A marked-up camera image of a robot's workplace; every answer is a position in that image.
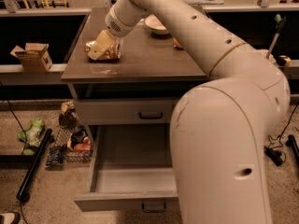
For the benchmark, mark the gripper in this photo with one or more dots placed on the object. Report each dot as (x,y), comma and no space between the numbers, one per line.
(121,25)

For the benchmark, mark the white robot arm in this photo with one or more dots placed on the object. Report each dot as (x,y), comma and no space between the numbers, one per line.
(217,129)

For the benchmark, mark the grey drawer cabinet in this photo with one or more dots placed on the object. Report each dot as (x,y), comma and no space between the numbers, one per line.
(149,67)

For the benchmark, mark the open grey drawer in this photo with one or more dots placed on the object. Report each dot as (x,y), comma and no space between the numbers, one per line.
(131,169)

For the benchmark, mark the white bowl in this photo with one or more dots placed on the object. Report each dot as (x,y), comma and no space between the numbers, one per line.
(155,25)

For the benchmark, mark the orange fruit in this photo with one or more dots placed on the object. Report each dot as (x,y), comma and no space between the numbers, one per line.
(176,44)

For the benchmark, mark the cardboard box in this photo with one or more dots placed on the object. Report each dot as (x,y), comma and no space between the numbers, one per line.
(34,58)

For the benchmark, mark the brown snack bag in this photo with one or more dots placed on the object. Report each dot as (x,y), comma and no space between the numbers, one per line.
(68,117)

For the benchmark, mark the black floor pole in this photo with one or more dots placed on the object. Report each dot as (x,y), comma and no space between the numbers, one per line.
(23,195)

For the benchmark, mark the green snack bag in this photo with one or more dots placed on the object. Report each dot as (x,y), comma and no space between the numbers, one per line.
(31,136)

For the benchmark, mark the blue snack bag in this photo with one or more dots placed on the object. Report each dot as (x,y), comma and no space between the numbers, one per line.
(55,157)

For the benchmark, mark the white takeout tray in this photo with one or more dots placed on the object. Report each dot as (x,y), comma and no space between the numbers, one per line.
(268,55)

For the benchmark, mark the grabber reach tool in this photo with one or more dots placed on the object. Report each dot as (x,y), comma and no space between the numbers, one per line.
(280,22)

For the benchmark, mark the yellow tape measure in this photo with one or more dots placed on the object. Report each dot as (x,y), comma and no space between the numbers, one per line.
(284,60)

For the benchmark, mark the white shoe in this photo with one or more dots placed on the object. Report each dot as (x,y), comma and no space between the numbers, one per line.
(9,218)

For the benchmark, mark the black pole right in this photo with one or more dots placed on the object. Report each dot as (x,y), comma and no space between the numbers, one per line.
(291,142)

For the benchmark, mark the wire basket with snacks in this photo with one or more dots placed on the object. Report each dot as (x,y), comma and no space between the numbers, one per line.
(75,143)

